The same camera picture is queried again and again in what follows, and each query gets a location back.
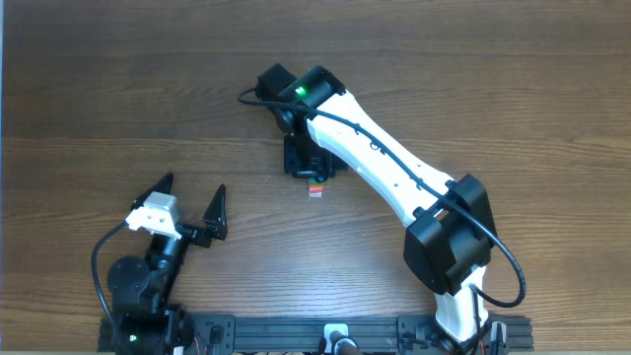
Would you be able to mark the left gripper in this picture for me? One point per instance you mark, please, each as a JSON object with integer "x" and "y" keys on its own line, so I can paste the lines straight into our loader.
{"x": 197, "y": 235}

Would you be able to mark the red cube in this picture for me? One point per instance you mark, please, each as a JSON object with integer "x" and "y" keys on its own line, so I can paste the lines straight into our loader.
{"x": 316, "y": 192}

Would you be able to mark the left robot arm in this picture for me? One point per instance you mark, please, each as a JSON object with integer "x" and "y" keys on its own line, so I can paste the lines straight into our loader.
{"x": 143, "y": 281}

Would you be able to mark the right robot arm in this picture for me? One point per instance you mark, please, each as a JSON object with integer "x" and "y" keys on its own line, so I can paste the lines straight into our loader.
{"x": 374, "y": 158}

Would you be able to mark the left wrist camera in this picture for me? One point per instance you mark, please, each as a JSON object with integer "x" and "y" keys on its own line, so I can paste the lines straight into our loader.
{"x": 155, "y": 214}

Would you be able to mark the mounting rail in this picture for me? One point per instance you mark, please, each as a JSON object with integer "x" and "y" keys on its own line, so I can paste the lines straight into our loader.
{"x": 286, "y": 335}

